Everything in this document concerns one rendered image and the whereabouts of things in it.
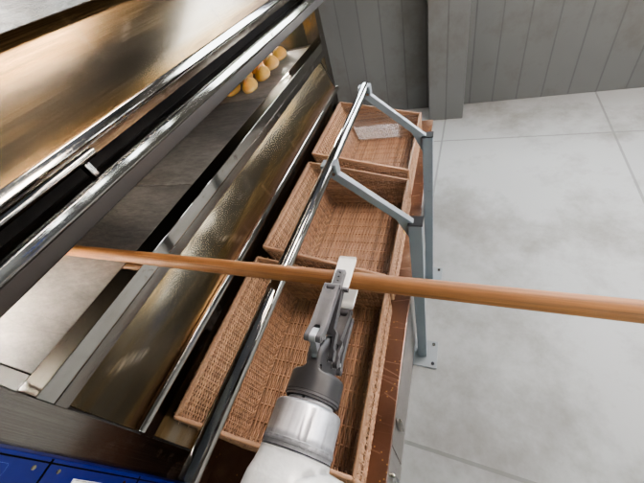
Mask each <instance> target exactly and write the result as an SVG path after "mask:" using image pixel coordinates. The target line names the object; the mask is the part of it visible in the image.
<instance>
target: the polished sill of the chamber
mask: <svg viewBox="0 0 644 483"><path fill-rule="evenodd" d="M322 51H323V49H322V45H321V43H316V44H312V45H311V46H310V47H309V48H308V50H307V51H306V52H305V53H304V54H303V55H302V56H301V57H300V58H299V59H298V60H297V62H296V63H295V64H294V65H293V66H292V67H291V69H290V70H289V71H288V72H287V74H286V75H285V76H284V77H283V78H282V79H281V81H280V82H279V83H278V84H277V85H276V86H275V88H274V89H273V90H272V91H271V92H270V94H269V95H268V96H267V97H266V98H265V99H264V101H263V102H262V103H261V104H260V106H259V107H258V108H257V109H256V110H255V111H254V113H253V114H252V115H251V116H250V117H249V119H248V120H247V121H246V122H245V123H244V124H243V126H242V127H241V128H240V129H239V130H238V132H237V133H236V134H235V135H234V136H233V138H232V139H231V140H230V141H229V142H228V143H227V145H226V146H225V147H224V148H223V149H222V151H221V152H220V153H219V154H218V155H217V157H216V158H215V159H214V160H213V161H212V163H211V164H210V165H209V166H208V167H207V168H206V170H205V171H204V172H203V173H202V174H201V175H200V177H199V178H198V179H197V180H196V181H195V183H194V184H193V185H192V186H191V187H190V189H189V190H188V191H187V192H186V193H185V195H184V196H183V197H181V198H180V199H179V201H178V202H177V203H176V204H175V205H174V207H173V208H172V209H171V210H170V211H169V213H168V214H167V215H166V216H165V217H164V218H163V220H162V221H161V222H160V223H159V224H158V226H157V227H156V228H155V229H154V230H153V231H152V233H151V234H150V235H149V236H148V238H147V239H146V240H145V241H144V242H143V243H142V245H141V246H140V247H139V248H138V249H137V251H143V252H152V253H162V254H169V253H170V252H171V250H172V249H173V247H174V246H175V245H176V243H177V242H178V241H179V239H180V238H181V237H182V235H183V234H184V233H185V232H186V230H187V229H188V228H189V226H190V225H191V224H192V222H193V221H194V220H195V218H196V217H197V215H198V214H199V213H200V211H201V210H202V209H203V208H204V206H205V205H206V204H207V202H208V201H209V200H210V198H211V197H212V196H213V194H214V193H215V192H216V190H217V189H218V188H219V186H220V185H221V184H222V182H223V181H224V180H225V178H226V177H227V176H228V174H229V173H230V172H231V171H232V170H233V169H234V167H235V166H236V165H237V163H238V162H239V161H240V160H241V158H242V157H243V155H244V154H245V153H246V151H247V150H248V149H249V147H250V146H251V145H252V143H253V142H254V141H255V139H256V138H257V137H258V135H259V134H260V133H261V132H262V130H263V129H264V128H265V126H266V125H267V123H268V122H269V121H270V119H271V118H272V117H273V115H274V114H275V113H276V111H277V110H278V109H279V108H280V106H281V105H282V104H283V102H284V101H285V100H286V98H287V97H288V95H289V94H290V93H291V91H292V90H293V89H294V87H295V86H296V85H297V84H298V82H299V81H300V80H301V79H302V78H303V77H304V75H305V74H306V73H307V71H308V70H309V69H310V67H311V66H312V64H313V63H314V62H315V61H316V59H317V58H318V57H319V55H320V54H321V53H322ZM157 268H158V266H155V265H147V264H132V263H126V264H125V265H124V266H123V267H122V268H121V270H120V271H119V272H118V273H117V274H116V275H115V277H114V278H113V279H112V280H111V281H110V283H109V284H108V285H107V286H106V287H105V288H104V290H103V291H102V292H101V293H100V295H99V296H98V297H97V298H96V299H95V300H94V302H93V303H92V304H91V305H90V306H89V308H88V309H87V310H86V311H85V312H84V313H83V315H82V316H81V317H80V318H79V319H78V321H77V322H76V323H75V324H74V325H73V327H72V328H71V329H70V330H69V331H68V332H67V334H66V335H65V336H64V337H63V338H62V339H61V341H60V342H59V343H58V344H57V346H56V347H55V348H54V349H53V350H52V352H51V353H50V354H49V355H47V356H46V358H45V359H44V360H43V361H42V362H41V363H40V365H39V366H38V367H37V368H36V369H35V371H34V372H33V373H32V374H31V375H30V377H29V378H28V379H27V380H26V381H25V383H24V384H23V385H22V386H21V387H20V388H19V390H18V391H19V392H20V393H23V394H25V395H27V396H30V397H32V398H35V399H37V400H40V401H43V402H46V403H50V404H54V403H56V401H57V400H58V398H59V397H60V396H61V394H62V393H63V392H64V390H65V389H66V388H67V386H68V385H69V384H70V383H71V381H72V380H73V379H74V377H75V376H76V375H77V373H78V372H79V371H80V369H81V368H82V366H83V365H84V364H85V362H86V361H87V360H88V359H89V358H90V357H91V356H92V354H93V353H94V352H95V350H96V349H97V348H98V346H99V345H100V344H101V342H102V341H103V340H104V338H105V337H106V335H107V334H108V333H109V332H110V330H111V329H112V328H113V326H114V325H115V324H116V322H117V321H118V320H119V318H120V317H121V316H122V314H123V313H124V312H125V310H126V309H127V308H128V306H129V305H130V304H131V302H132V301H133V300H134V298H135V297H136V296H137V294H138V293H139V292H140V290H141V289H142V288H143V286H144V285H145V284H146V283H147V281H148V280H149V279H150V277H151V276H152V274H153V273H154V272H155V270H156V269H157Z"/></svg>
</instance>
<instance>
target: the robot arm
mask: <svg viewBox="0 0 644 483"><path fill-rule="evenodd" d="M356 261H357V258H356V257H346V256H340V257H339V260H338V263H337V266H336V269H335V272H334V275H333V279H332V282H331V283H324V286H323V287H322V290H321V293H320V296H319V299H318V302H317V304H316V307H315V310H314V313H313V316H312V318H311V321H310V324H309V326H308V328H307V329H306V331H305V333H304V340H307V341H309V342H310V346H309V350H308V357H307V363H306V364H305V365H303V366H297V367H295V368H294V369H293V371H292V373H291V376H290V379H289V382H288V385H287V390H286V392H287V396H282V397H280V398H278V399H277V402H276V403H275V406H274V409H273V412H272V414H271V417H270V420H269V423H268V425H267V428H266V431H265V432H264V438H263V441H262V442H261V445H260V447H259V449H258V451H257V453H256V455H255V457H254V458H253V460H252V461H251V463H250V464H249V466H248V467H247V469H246V471H245V473H244V475H243V477H242V479H241V483H344V482H342V481H340V480H338V479H337V478H335V477H334V476H332V475H330V474H329V472H330V466H331V463H332V461H333V455H334V447H335V443H336V438H337V434H338V430H339V427H340V419H339V417H338V416H337V415H336V414H334V412H335V411H336V410H338V407H339V403H340V399H341V395H342V391H343V383H342V382H341V380H340V379H338V378H337V377H335V376H340V377H341V375H342V370H343V363H344V358H345V355H346V351H347V347H348V343H349V339H350V335H351V331H352V328H353V324H354V318H352V316H353V311H352V309H353V308H354V305H355V301H356V298H357V292H358V290H357V289H349V285H350V282H351V279H352V275H353V272H354V268H355V265H356Z"/></svg>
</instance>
